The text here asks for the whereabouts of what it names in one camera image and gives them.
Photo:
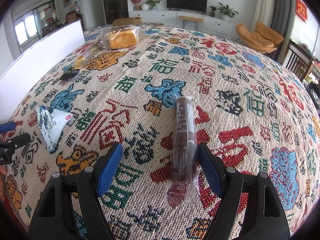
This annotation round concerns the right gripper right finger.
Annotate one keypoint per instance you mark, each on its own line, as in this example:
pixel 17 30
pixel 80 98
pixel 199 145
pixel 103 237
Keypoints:
pixel 264 217

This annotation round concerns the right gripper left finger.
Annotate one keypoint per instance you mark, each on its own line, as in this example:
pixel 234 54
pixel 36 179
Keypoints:
pixel 53 217

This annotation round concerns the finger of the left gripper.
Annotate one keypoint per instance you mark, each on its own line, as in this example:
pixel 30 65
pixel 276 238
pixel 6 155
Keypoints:
pixel 19 141
pixel 9 126

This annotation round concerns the white blue triangular snack packet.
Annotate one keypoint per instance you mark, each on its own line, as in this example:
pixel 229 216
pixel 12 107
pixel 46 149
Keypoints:
pixel 51 123

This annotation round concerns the operator left hand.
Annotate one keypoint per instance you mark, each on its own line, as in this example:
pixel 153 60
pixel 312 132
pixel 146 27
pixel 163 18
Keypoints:
pixel 2 184

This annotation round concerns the white storage box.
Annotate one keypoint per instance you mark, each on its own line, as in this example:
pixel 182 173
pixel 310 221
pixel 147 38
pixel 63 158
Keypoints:
pixel 34 63

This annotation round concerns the window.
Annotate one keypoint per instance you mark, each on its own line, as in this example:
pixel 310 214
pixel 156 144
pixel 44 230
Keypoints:
pixel 25 28

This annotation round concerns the patterned woven table cloth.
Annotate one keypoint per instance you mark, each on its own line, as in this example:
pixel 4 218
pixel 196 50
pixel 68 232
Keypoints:
pixel 251 112

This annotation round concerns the dark dining chair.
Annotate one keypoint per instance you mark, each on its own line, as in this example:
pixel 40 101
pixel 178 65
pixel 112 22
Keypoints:
pixel 73 16

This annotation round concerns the bagged bread loaf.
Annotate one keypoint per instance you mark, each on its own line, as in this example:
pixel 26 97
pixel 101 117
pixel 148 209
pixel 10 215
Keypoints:
pixel 122 37

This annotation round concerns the dark wooden chair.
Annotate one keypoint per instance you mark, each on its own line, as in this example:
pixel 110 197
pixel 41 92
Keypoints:
pixel 297 60

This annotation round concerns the orange lounge chair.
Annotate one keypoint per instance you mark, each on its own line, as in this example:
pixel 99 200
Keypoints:
pixel 263 39

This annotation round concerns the red flower vase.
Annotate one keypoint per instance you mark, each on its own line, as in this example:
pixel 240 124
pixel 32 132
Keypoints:
pixel 136 4

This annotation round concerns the white round vase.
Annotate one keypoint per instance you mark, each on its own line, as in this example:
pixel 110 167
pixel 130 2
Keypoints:
pixel 145 7

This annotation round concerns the green potted plant left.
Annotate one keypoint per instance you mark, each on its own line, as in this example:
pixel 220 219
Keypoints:
pixel 153 4

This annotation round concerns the white tv cabinet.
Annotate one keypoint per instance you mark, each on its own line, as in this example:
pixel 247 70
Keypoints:
pixel 211 25

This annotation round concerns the grey curtain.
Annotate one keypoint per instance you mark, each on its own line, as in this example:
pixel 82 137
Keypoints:
pixel 283 16

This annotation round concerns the small wooden bench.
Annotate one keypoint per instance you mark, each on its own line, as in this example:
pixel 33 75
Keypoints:
pixel 196 21

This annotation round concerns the large leafy potted plant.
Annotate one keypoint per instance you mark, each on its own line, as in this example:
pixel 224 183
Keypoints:
pixel 226 12

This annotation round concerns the white curtain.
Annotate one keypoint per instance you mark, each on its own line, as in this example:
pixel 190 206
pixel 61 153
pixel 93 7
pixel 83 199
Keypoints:
pixel 263 13

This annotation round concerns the small dark potted plant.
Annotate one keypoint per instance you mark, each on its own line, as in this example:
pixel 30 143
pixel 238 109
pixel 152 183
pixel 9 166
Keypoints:
pixel 212 10

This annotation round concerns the black television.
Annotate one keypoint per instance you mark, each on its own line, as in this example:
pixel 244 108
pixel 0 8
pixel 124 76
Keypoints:
pixel 193 5

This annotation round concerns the red wall decoration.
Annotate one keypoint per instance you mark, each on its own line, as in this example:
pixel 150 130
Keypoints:
pixel 301 10

